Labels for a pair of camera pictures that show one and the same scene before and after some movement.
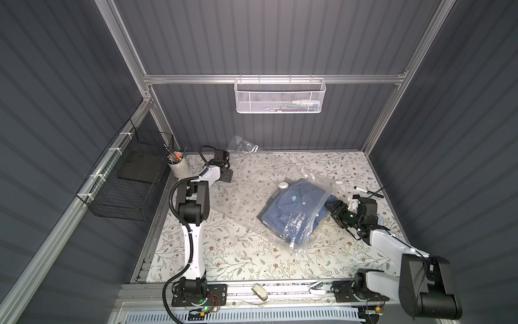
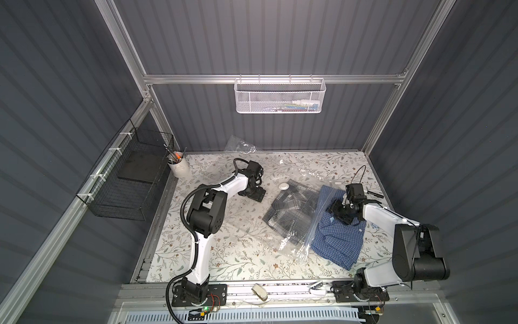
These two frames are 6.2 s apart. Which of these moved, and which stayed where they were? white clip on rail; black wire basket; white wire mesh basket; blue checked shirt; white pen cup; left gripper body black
Moved: blue checked shirt; left gripper body black
Stayed: black wire basket; white wire mesh basket; white pen cup; white clip on rail
